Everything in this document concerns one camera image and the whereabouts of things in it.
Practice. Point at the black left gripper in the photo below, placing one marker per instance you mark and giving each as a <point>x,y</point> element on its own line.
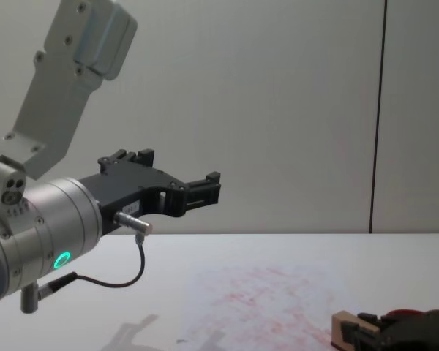
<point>128,190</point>

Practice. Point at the white paper with red marks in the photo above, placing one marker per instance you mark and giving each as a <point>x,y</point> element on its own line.
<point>270,303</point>

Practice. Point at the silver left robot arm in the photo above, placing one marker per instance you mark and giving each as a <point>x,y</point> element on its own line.
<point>58,219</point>

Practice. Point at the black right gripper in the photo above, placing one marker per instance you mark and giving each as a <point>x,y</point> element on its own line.
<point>417,334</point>

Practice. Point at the wooden block stamp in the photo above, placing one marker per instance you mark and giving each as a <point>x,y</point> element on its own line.
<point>338,325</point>

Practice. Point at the round red ink pad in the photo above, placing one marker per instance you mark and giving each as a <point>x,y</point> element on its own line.
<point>404,312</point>

